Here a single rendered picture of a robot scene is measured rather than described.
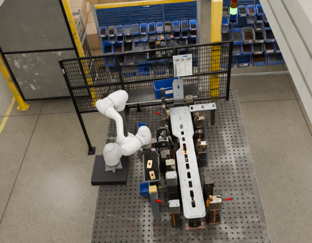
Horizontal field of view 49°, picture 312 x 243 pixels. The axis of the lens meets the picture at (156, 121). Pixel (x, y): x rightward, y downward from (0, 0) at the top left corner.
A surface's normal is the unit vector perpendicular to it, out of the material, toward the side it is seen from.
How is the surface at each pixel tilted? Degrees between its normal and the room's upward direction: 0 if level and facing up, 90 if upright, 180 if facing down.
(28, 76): 90
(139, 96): 0
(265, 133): 0
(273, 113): 0
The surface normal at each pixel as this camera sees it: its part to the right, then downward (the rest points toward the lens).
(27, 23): -0.04, 0.72
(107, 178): -0.07, -0.72
